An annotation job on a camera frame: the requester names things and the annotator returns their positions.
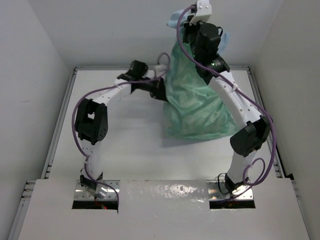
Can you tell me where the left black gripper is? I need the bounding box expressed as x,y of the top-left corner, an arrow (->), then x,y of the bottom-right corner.
136,74 -> 169,100

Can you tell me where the blue green pillowcase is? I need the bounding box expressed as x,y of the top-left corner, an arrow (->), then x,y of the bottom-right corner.
163,42 -> 237,141

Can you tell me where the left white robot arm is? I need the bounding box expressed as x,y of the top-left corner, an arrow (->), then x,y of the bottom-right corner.
72,60 -> 168,198

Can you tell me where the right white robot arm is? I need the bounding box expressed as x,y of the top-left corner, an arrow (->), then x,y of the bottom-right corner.
182,21 -> 271,195

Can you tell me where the white front cover board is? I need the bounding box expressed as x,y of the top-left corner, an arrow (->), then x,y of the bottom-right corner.
19,179 -> 309,240

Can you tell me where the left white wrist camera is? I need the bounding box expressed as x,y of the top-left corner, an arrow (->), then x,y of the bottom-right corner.
153,64 -> 168,77

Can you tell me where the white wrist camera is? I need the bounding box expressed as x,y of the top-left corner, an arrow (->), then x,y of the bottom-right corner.
189,0 -> 212,26
153,64 -> 168,77

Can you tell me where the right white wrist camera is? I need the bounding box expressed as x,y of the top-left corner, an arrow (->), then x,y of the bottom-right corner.
189,0 -> 212,26

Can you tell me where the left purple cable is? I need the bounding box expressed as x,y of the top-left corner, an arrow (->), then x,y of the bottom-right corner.
71,52 -> 172,203

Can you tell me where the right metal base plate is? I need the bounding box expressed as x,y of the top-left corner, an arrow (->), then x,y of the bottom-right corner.
206,180 -> 254,201

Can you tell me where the metal base plate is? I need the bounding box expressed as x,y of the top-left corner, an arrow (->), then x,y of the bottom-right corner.
206,180 -> 254,201
73,180 -> 120,201

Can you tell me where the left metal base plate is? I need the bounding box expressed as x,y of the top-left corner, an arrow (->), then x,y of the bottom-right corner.
73,180 -> 120,201

